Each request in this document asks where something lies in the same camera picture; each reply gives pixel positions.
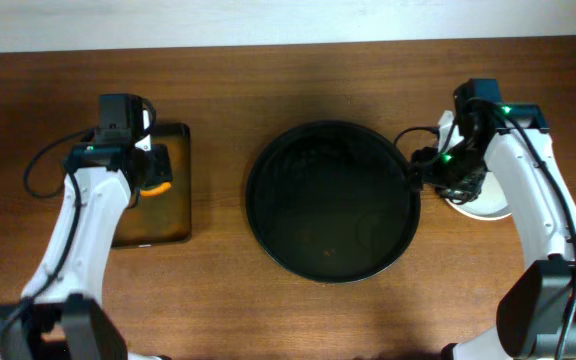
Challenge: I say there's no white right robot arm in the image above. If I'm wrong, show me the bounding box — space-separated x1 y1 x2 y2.
408 79 576 360

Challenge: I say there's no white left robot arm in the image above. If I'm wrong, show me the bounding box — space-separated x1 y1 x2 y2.
0 94 173 359

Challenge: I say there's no grey-white plate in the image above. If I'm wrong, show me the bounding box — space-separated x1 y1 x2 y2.
438 110 511 221

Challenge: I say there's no round black serving tray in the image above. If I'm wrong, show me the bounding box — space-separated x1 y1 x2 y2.
245 120 421 284

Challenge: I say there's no black rectangular water tray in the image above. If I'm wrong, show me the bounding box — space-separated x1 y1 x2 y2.
112 123 192 249

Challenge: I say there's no orange and green sponge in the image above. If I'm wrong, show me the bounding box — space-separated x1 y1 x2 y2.
139 182 172 197

